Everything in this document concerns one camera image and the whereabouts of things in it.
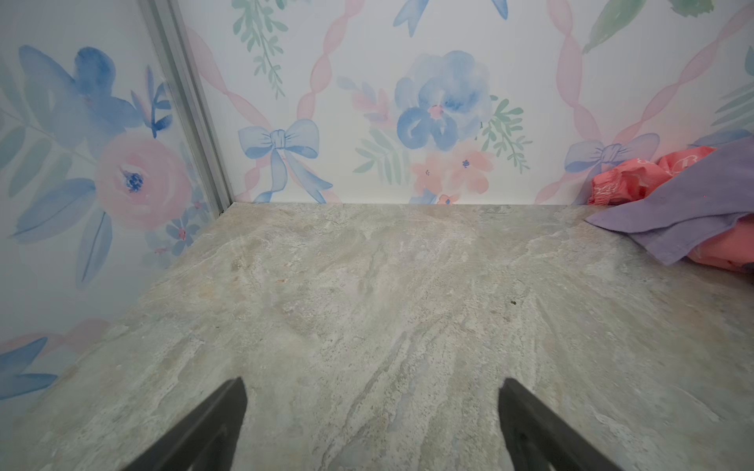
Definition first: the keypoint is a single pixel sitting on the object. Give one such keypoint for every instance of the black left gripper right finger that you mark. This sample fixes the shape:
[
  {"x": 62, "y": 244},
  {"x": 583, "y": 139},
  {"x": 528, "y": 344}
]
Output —
[{"x": 537, "y": 439}]

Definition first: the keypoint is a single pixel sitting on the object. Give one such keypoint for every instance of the grey metal corner post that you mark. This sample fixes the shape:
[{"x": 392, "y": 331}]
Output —
[{"x": 170, "y": 39}]

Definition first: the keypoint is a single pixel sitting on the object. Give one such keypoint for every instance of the purple cloth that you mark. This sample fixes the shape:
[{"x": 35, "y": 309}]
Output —
[{"x": 704, "y": 214}]

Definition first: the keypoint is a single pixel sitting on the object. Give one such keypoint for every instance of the pink patterned cloth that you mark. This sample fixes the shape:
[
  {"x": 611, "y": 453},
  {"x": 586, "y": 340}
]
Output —
[{"x": 635, "y": 179}]

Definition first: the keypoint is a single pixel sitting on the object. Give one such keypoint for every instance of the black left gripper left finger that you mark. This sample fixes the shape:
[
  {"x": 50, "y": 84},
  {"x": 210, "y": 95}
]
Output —
[{"x": 205, "y": 439}]

